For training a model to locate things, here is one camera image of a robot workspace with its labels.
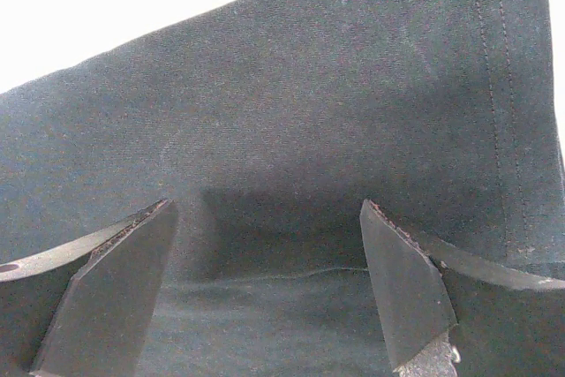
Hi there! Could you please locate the black t-shirt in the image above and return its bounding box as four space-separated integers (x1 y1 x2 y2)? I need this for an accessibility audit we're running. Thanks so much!
1 0 564 376

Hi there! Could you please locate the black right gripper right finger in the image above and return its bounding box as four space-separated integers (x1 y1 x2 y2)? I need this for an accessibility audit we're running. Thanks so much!
360 200 564 376

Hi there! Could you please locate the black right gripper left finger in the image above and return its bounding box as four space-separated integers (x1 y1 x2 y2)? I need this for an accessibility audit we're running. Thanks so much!
1 200 178 376

